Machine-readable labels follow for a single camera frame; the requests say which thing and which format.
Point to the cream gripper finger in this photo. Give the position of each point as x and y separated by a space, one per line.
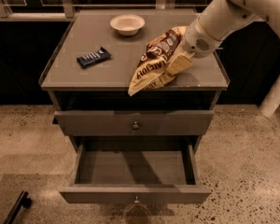
163 80
180 61

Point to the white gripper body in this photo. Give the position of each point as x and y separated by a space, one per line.
196 38

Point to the brown yellow chip bag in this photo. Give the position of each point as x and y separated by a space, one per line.
154 61

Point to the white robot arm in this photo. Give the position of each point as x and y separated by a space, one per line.
249 31

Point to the grey upper drawer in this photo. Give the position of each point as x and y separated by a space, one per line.
120 123

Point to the grey drawer cabinet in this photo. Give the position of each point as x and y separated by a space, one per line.
104 86

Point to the open grey lower drawer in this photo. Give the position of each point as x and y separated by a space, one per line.
115 169

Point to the brass lower drawer knob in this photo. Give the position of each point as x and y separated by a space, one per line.
136 200

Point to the round brass upper knob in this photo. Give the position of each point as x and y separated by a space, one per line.
136 125

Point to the white paper bowl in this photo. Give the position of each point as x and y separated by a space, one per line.
127 25

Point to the blue snack bar wrapper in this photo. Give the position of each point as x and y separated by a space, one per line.
93 58

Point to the black bar on floor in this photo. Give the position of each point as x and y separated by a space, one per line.
23 201

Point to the metal railing frame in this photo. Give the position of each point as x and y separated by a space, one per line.
84 6

